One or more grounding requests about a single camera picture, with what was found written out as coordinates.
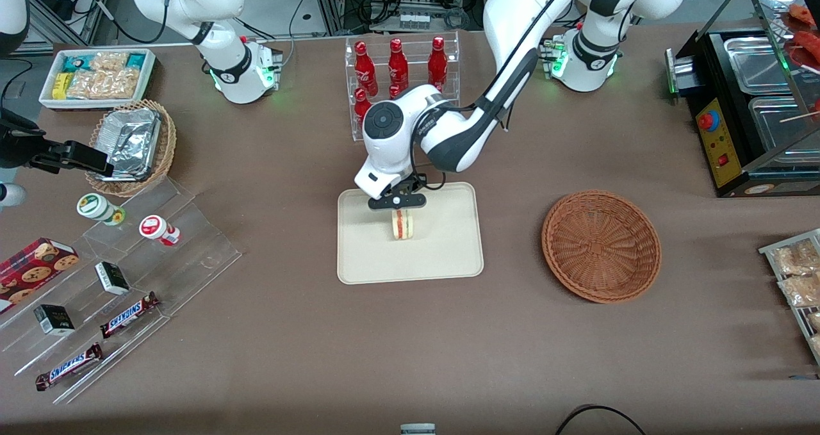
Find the triangular sandwich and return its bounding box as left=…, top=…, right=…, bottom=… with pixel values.
left=391, top=209, right=416, bottom=242

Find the oval light wicker basket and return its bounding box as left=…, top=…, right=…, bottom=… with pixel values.
left=85, top=99, right=177, bottom=197

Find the cream plastic tray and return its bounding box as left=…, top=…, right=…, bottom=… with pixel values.
left=337, top=182, right=485, bottom=285

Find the round brown wicker basket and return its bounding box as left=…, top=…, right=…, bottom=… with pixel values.
left=541, top=190, right=662, bottom=304

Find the silver foil container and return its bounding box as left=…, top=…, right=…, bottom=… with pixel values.
left=104, top=125, right=161, bottom=181
left=97, top=108, right=161, bottom=136

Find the green-lid yogurt bottle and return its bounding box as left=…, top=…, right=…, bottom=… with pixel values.
left=77, top=193, right=126, bottom=226

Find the clear rice cracker bag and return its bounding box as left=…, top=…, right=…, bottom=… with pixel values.
left=67, top=69, right=142, bottom=100
left=90, top=52, right=130, bottom=74

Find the white rectangular snack bin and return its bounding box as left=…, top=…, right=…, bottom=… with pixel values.
left=38, top=48, right=157, bottom=111

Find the red-lid yogurt bottle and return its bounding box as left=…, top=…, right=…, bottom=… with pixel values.
left=139, top=215, right=181, bottom=247

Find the small black box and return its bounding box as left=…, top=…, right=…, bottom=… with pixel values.
left=33, top=304, right=76, bottom=336
left=95, top=261, right=131, bottom=295

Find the red cookie box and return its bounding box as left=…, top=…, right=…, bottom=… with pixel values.
left=0, top=238, right=80, bottom=314

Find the clear acrylic step display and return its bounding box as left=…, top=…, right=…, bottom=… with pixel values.
left=0, top=177, right=243, bottom=405

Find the clear acrylic bottle rack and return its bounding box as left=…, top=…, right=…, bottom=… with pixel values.
left=345, top=30, right=461, bottom=142

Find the Snickers chocolate bar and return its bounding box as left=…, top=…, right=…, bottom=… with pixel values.
left=100, top=292, right=161, bottom=339
left=35, top=343, right=104, bottom=391

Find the silver box with green light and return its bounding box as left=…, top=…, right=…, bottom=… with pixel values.
left=665, top=47, right=699, bottom=96

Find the black yellow food warmer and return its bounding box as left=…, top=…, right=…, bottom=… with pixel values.
left=666, top=0, right=820, bottom=199

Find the steel warmer pan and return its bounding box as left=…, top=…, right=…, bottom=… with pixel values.
left=748, top=95, right=820, bottom=159
left=724, top=36, right=796, bottom=96

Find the thin black cable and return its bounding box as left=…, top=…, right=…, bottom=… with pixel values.
left=279, top=0, right=318, bottom=67

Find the black looped cable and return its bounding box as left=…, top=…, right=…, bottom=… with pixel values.
left=554, top=405, right=648, bottom=435

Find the metal wire tray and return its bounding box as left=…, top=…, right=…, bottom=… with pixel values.
left=759, top=229, right=820, bottom=365

